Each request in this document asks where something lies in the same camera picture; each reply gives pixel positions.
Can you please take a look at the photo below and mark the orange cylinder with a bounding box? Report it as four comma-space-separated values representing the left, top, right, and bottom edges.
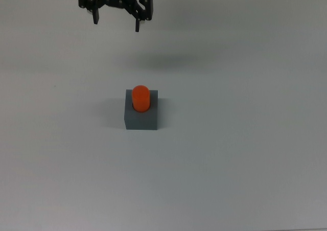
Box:
131, 85, 151, 113

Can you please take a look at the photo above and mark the grey block with round hole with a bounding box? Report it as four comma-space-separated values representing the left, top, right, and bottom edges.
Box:
124, 88, 159, 131

